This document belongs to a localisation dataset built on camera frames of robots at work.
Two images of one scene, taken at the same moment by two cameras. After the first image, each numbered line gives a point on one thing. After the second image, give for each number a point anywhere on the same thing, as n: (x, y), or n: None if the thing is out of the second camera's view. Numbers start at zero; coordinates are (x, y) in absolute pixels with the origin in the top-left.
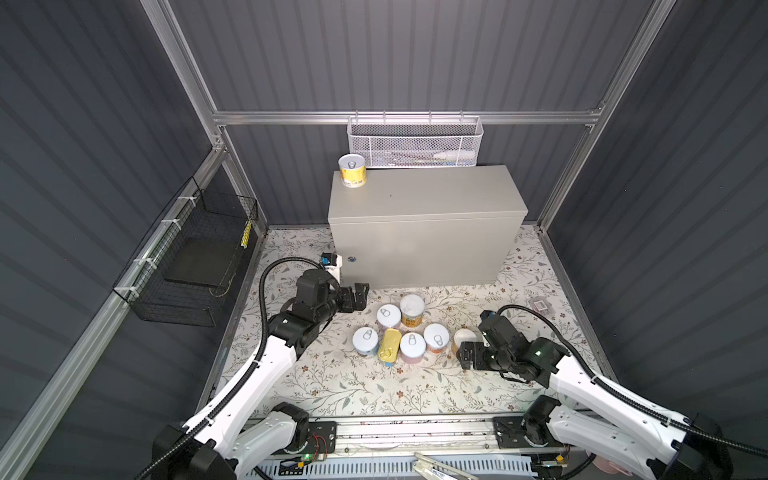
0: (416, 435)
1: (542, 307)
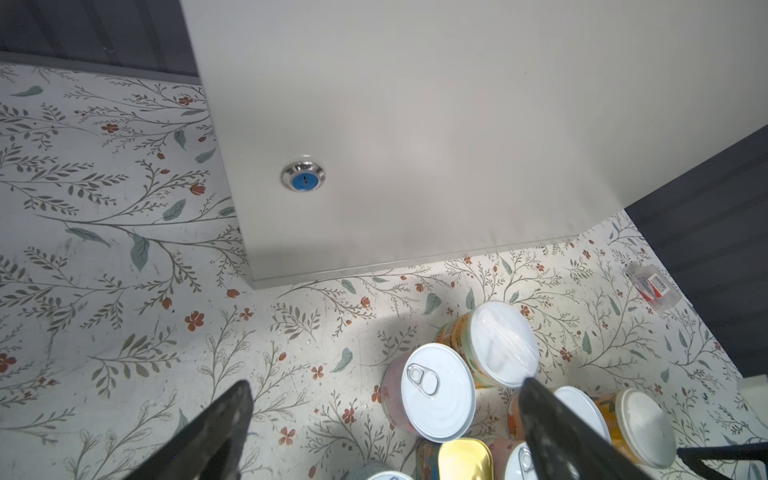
0: None
1: (653, 286)
